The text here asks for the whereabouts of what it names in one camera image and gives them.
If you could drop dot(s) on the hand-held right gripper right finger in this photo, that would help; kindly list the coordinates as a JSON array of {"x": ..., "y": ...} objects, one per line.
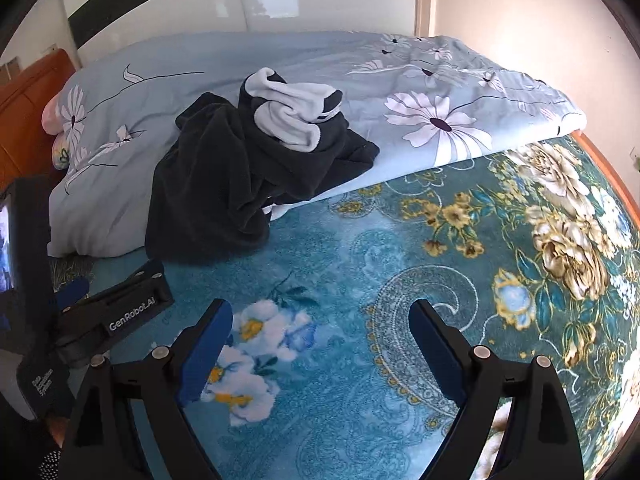
[{"x": 435, "y": 350}]

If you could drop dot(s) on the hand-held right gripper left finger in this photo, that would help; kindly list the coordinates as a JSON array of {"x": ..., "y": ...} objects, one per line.
[{"x": 207, "y": 350}]

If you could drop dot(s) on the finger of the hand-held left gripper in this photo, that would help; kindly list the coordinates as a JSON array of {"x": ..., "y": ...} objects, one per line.
[
  {"x": 130, "y": 312},
  {"x": 74, "y": 292}
]

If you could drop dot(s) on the dark grey fleece garment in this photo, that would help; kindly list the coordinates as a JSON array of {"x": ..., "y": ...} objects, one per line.
[{"x": 225, "y": 175}]

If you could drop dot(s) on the teal floral blanket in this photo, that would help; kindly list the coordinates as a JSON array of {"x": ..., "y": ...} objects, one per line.
[{"x": 350, "y": 270}]

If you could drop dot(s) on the pink pillow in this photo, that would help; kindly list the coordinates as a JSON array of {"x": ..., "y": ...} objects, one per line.
[{"x": 52, "y": 115}]

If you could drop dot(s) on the wooden headboard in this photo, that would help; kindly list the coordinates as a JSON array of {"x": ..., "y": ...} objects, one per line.
[{"x": 25, "y": 110}]

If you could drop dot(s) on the light blue floral duvet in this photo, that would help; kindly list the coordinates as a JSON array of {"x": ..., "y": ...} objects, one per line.
[{"x": 175, "y": 65}]

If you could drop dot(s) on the white glossy wardrobe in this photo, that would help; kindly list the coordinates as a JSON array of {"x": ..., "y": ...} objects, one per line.
[{"x": 200, "y": 5}]

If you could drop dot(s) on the wooden bed frame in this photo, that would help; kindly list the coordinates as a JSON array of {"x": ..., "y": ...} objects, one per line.
[{"x": 596, "y": 149}]

